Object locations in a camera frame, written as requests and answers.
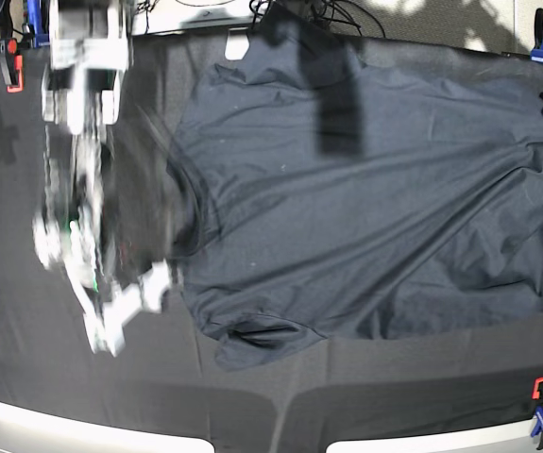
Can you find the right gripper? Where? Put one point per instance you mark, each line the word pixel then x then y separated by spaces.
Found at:
pixel 91 263

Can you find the dark grey t-shirt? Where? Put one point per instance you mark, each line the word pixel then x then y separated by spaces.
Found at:
pixel 343 199

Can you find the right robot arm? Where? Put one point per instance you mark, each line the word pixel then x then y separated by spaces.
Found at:
pixel 116 205

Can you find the black table cloth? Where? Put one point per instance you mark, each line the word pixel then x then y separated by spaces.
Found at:
pixel 336 393

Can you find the red black clamp left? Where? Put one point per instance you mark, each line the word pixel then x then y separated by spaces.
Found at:
pixel 12 68

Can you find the blue bar clamp left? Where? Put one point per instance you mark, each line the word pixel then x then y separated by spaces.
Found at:
pixel 36 22

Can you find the red blue clamp front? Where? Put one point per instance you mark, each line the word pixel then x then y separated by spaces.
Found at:
pixel 537 397

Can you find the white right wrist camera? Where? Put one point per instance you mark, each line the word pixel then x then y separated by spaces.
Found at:
pixel 104 330

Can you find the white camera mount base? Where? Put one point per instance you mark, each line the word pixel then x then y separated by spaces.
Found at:
pixel 237 44

